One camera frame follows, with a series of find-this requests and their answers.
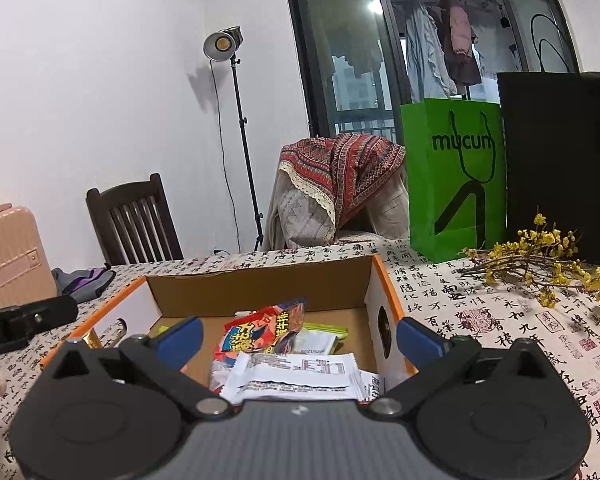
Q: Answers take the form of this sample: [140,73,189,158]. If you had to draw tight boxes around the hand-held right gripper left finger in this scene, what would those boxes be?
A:
[36,316,234,422]

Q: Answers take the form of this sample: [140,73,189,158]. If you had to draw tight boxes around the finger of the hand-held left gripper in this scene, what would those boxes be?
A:
[6,295,79,344]

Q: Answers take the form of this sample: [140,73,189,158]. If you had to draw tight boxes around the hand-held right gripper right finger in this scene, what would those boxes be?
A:
[367,317,566,421]

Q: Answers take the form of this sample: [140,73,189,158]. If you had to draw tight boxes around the red snack bag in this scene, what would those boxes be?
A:
[212,297,309,364]

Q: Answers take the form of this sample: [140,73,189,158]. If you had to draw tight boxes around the red cardboard box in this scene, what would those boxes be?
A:
[40,254,419,402]

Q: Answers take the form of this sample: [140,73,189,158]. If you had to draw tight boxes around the grey purple cloth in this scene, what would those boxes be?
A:
[51,266,117,304]

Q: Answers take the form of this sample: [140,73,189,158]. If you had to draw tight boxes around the small white snack packet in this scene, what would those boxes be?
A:
[357,370,386,401]

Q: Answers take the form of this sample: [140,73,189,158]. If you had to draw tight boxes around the pink suitcase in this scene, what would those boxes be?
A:
[0,203,59,314]

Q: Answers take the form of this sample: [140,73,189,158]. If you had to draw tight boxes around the green white snack packet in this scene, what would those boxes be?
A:
[292,323,349,356]

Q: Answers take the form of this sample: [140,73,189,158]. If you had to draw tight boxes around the dark wooden chair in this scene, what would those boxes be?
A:
[85,173,184,266]

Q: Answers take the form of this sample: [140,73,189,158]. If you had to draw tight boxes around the yellow flower branch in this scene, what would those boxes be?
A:
[457,213,600,314]

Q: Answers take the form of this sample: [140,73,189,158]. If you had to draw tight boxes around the green paper bag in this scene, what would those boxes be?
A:
[400,98,509,265]

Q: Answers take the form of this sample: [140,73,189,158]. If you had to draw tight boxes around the beige knitted garment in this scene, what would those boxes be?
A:
[262,170,411,251]

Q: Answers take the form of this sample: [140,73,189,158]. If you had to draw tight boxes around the red patterned cloth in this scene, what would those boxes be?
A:
[279,133,407,229]

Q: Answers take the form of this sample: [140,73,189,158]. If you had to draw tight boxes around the black paper bag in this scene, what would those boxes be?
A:
[496,14,600,266]

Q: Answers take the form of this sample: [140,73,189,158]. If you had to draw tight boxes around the studio light on stand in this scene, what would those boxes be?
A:
[203,26,266,251]

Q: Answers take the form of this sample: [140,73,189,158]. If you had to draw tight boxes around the light blue hanging garment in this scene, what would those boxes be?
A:
[404,0,459,101]

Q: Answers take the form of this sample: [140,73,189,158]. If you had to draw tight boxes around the pink hanging jacket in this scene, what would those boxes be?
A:
[437,0,481,86]

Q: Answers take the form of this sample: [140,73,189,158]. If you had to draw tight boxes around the black light cable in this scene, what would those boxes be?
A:
[209,62,244,257]

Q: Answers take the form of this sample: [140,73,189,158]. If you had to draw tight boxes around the black sliding door frame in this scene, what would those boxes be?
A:
[284,0,581,137]

